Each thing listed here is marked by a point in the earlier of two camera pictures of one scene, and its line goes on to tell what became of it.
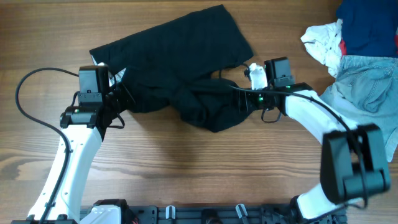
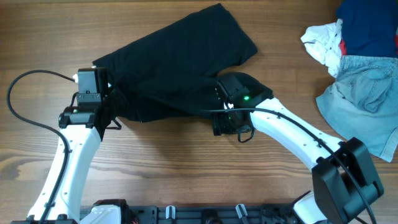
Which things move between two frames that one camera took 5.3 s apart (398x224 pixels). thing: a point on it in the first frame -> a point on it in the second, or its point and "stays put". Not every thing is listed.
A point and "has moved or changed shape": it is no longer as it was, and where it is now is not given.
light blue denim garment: (365, 91) stays put
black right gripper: (245, 101) -> (219, 124)
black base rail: (115, 213) stays put
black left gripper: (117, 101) -> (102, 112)
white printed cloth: (324, 42) stays put
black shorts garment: (180, 63) has moved or changed shape
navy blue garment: (369, 27) stays put
